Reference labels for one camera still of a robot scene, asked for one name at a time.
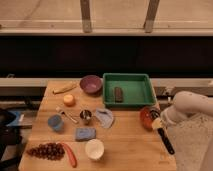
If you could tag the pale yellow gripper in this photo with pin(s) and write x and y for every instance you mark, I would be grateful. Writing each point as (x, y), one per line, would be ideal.
(157, 124)

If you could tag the red bowl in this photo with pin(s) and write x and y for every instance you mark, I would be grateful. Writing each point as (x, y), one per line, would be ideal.
(147, 116)

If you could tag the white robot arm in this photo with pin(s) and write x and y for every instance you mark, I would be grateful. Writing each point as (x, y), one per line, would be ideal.
(185, 105)

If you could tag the purple bowl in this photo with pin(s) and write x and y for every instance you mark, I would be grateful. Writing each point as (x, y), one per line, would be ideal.
(90, 84)

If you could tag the brown block in tray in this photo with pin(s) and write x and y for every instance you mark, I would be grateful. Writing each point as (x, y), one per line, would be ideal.
(118, 93)

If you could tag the grey blue cloth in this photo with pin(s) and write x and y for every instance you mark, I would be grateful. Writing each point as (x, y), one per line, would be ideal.
(105, 116)

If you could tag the green plastic tray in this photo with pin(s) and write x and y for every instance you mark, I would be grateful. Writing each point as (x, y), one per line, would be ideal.
(137, 90)

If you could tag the small metal cup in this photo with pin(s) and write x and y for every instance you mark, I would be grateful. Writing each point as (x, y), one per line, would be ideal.
(86, 116)

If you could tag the blue sponge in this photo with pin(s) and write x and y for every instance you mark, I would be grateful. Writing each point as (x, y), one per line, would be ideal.
(85, 134)

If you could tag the small orange yellow cup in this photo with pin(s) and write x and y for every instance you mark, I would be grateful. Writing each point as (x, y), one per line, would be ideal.
(69, 100)

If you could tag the metal spoon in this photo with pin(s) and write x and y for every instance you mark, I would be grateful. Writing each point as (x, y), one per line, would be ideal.
(62, 112)

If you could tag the blue cup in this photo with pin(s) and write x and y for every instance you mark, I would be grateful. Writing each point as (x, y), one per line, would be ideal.
(55, 122)

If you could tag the bunch of dark grapes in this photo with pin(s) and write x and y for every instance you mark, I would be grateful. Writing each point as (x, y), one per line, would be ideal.
(49, 151)

